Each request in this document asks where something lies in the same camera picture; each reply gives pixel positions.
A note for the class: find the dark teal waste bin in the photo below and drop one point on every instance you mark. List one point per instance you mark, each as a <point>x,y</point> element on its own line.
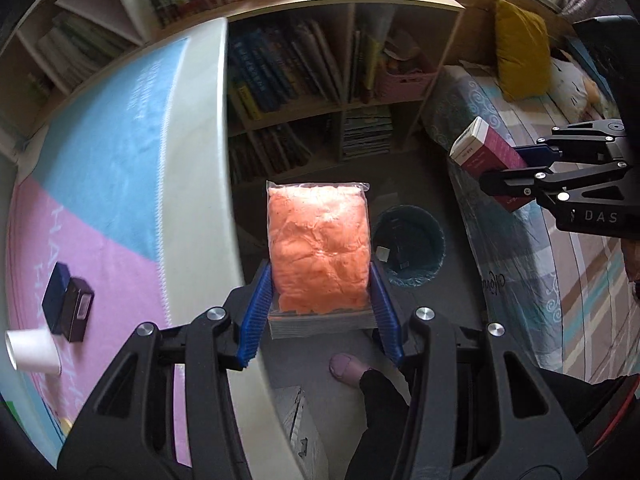
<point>435,255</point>

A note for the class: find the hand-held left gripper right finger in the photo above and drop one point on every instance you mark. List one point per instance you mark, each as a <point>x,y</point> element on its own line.
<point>385,315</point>

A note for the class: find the dark blue box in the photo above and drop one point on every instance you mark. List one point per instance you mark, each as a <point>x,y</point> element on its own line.
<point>55,295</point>

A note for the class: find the stack of green picture books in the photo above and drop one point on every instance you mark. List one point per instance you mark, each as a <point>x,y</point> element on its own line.
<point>367,132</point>

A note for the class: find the white pillow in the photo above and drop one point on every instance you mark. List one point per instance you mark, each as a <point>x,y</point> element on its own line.
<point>567,85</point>

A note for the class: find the pink and blue table mat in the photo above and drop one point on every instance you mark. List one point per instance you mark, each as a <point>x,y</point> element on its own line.
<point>110,160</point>

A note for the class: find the orange packet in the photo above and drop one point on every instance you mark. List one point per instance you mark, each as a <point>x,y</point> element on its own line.
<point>320,245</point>

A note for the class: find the row of pale books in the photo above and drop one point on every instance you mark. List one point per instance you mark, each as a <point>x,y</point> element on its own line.
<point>75,50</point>

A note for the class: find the leaning thin books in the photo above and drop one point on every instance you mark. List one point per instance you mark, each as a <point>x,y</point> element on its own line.
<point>367,65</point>

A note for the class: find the small white box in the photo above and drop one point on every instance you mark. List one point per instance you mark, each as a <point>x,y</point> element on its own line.
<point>383,253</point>

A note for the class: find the white paper cup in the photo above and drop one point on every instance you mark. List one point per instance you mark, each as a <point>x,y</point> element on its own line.
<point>32,352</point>

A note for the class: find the yellow pillow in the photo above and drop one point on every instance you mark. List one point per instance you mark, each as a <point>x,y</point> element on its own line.
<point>522,50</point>

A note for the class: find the row of dark-spined books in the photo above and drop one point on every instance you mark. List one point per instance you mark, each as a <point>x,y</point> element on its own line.
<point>270,150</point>

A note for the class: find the row of blue-spined books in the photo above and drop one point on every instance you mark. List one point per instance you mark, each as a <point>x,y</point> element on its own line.
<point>270,70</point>

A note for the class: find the white wood-grain cabinet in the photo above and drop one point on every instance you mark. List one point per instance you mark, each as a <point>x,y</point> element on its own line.
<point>300,435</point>

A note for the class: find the pink slipper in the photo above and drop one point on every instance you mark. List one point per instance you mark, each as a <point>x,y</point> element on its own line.
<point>347,366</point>

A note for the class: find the pink plastic basket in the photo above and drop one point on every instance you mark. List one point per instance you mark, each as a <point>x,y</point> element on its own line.
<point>405,85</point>

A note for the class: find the maroon and white box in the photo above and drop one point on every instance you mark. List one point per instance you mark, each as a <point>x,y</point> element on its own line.
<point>487,152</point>

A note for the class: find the black box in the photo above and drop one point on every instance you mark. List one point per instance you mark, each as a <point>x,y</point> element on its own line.
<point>77,310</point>

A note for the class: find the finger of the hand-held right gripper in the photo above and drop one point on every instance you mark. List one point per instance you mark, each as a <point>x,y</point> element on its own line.
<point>505,182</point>
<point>537,156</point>

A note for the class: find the bed with patterned sheet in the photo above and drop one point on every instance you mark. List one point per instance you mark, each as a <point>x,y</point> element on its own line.
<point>525,260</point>

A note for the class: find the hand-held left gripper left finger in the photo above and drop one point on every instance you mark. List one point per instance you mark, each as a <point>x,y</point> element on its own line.
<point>257,310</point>

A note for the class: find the wooden bed headboard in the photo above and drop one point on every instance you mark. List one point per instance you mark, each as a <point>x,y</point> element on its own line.
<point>475,25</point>

